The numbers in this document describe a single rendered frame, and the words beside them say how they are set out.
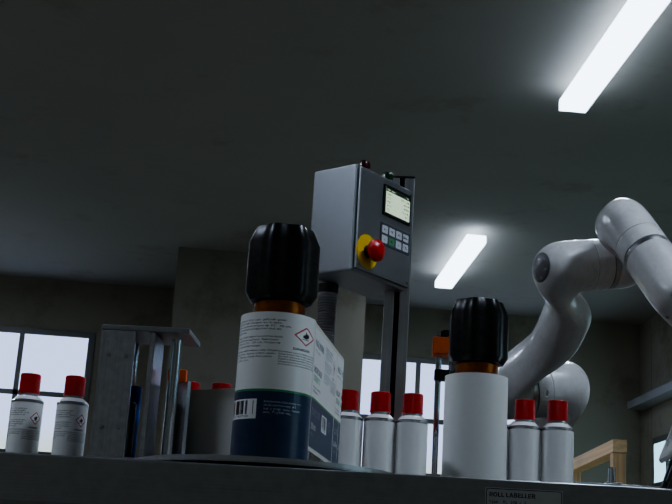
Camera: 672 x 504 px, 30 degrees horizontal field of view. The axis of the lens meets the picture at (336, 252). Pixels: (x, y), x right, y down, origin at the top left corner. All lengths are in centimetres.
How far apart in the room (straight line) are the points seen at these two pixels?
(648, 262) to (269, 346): 97
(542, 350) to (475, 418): 90
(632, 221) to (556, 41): 304
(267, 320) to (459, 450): 41
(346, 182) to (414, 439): 45
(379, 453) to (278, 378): 63
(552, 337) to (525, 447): 58
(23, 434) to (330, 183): 66
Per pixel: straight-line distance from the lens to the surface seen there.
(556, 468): 202
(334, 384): 160
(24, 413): 211
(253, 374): 142
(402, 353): 219
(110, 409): 194
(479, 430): 172
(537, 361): 262
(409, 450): 201
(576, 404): 275
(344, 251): 210
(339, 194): 214
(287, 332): 142
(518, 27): 517
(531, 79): 565
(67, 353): 982
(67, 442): 208
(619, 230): 230
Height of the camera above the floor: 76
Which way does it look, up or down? 15 degrees up
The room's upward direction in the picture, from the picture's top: 4 degrees clockwise
